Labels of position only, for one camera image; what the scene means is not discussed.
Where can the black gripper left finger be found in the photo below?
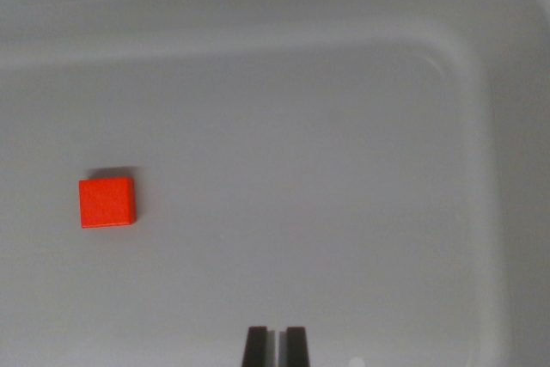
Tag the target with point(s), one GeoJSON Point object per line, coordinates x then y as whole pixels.
{"type": "Point", "coordinates": [256, 347]}

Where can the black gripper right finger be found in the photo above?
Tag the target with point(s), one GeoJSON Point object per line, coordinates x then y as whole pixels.
{"type": "Point", "coordinates": [296, 347]}

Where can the red cube block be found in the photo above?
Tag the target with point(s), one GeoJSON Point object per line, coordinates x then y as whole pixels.
{"type": "Point", "coordinates": [106, 203]}

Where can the white plastic bin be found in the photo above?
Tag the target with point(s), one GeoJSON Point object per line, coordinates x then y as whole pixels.
{"type": "Point", "coordinates": [301, 135]}

